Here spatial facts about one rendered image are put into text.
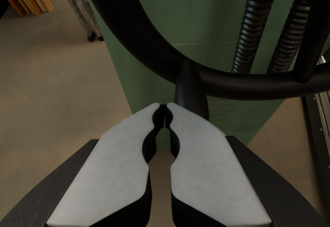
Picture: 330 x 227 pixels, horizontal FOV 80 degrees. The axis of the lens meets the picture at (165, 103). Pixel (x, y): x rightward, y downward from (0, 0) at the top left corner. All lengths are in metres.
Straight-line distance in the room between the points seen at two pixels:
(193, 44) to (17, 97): 1.11
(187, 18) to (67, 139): 0.83
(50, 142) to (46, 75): 0.44
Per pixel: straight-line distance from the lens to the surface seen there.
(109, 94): 1.10
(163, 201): 0.86
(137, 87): 0.50
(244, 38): 0.25
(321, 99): 1.00
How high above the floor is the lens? 0.85
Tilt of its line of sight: 57 degrees down
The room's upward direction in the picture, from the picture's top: 5 degrees counter-clockwise
